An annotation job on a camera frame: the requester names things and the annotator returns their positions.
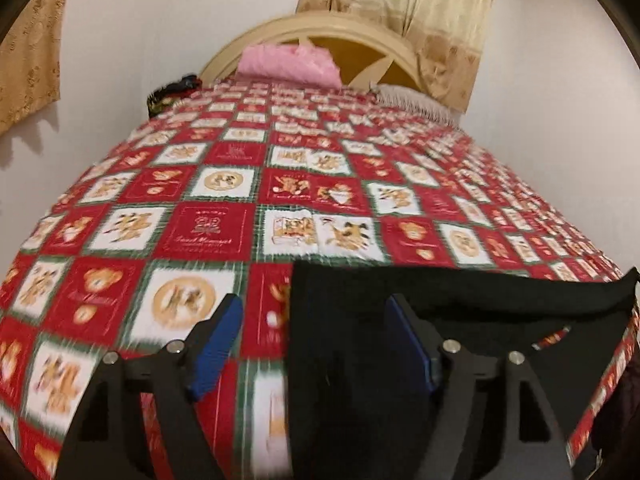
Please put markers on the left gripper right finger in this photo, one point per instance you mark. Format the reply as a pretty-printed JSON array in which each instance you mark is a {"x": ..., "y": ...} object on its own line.
[{"x": 492, "y": 419}]

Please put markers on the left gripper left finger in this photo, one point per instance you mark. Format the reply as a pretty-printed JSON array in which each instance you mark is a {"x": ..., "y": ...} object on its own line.
[{"x": 106, "y": 438}]

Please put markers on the black pants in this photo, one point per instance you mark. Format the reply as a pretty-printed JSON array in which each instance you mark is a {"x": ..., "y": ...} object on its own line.
[{"x": 351, "y": 411}]

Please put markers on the red patchwork bedspread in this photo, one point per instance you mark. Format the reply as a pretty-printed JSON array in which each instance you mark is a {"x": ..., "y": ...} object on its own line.
[{"x": 221, "y": 194}]

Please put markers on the striped pillow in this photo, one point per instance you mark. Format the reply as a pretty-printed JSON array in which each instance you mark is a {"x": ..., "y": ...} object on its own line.
[{"x": 415, "y": 102}]

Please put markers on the cream wooden headboard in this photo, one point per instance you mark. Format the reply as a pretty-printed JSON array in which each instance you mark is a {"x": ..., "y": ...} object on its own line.
[{"x": 366, "y": 53}]

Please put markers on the pink folded blanket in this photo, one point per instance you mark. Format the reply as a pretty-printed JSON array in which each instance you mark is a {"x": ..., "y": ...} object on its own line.
[{"x": 290, "y": 62}]

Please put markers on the black object at bed edge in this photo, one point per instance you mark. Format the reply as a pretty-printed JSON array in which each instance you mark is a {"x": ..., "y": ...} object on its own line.
[{"x": 164, "y": 97}]

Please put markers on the beige curtain behind headboard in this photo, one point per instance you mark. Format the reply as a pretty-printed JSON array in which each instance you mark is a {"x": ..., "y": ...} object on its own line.
[{"x": 447, "y": 37}]

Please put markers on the beige curtain on side wall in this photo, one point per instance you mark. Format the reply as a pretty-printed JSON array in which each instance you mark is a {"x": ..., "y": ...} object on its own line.
[{"x": 30, "y": 61}]

